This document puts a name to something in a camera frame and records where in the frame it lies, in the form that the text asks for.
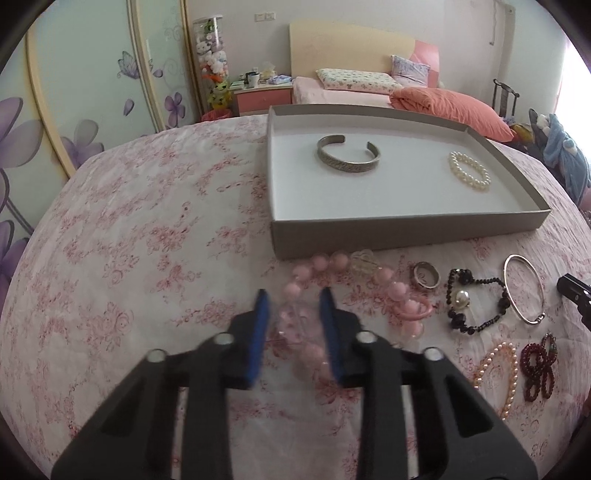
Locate dark wooden chair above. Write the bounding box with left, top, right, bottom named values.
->
left=492, top=78, right=522, bottom=118

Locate pink bead bracelet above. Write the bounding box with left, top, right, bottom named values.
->
left=272, top=249, right=435, bottom=384

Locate orange pillow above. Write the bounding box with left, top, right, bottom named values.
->
left=390, top=87, right=517, bottom=143

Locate engraved silver cuff bracelet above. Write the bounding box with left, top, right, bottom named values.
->
left=316, top=135, right=380, bottom=174

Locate pink pearl bracelet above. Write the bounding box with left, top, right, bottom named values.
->
left=472, top=342, right=518, bottom=421

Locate pink nightstand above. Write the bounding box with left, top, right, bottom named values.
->
left=232, top=83, right=294, bottom=117

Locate wardrobe with purple flower doors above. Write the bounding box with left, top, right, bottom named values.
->
left=0, top=0, right=204, bottom=296

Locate wide silver ring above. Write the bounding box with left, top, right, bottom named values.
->
left=412, top=261, right=443, bottom=289

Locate thin silver bangle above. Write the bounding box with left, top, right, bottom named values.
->
left=502, top=254, right=546, bottom=326

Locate grey cardboard tray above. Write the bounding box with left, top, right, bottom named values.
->
left=267, top=104, right=552, bottom=260

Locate black bead bracelet with pearl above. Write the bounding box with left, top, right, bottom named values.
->
left=445, top=268, right=511, bottom=335

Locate floral pillow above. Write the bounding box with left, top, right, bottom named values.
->
left=315, top=68, right=403, bottom=95

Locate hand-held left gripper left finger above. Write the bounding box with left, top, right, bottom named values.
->
left=51, top=288, right=271, bottom=480

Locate pink bed sheet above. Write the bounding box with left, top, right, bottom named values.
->
left=292, top=76, right=402, bottom=109

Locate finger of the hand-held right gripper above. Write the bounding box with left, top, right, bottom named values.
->
left=557, top=273, right=591, bottom=330

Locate dark red bead bracelet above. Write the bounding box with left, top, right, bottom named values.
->
left=520, top=332, right=558, bottom=401

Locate blue plush toy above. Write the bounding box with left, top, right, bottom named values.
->
left=529, top=108, right=591, bottom=204

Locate cream and pink headboard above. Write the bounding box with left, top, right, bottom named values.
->
left=289, top=21, right=440, bottom=88

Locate purple pillow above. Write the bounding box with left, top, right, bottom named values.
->
left=390, top=54, right=431, bottom=86

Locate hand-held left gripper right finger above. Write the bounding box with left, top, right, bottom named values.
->
left=320, top=287, right=539, bottom=480

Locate clear tube of plush toys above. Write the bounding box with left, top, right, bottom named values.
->
left=191, top=16, right=232, bottom=121

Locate white pearl bracelet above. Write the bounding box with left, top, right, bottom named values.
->
left=449, top=151, right=490, bottom=191

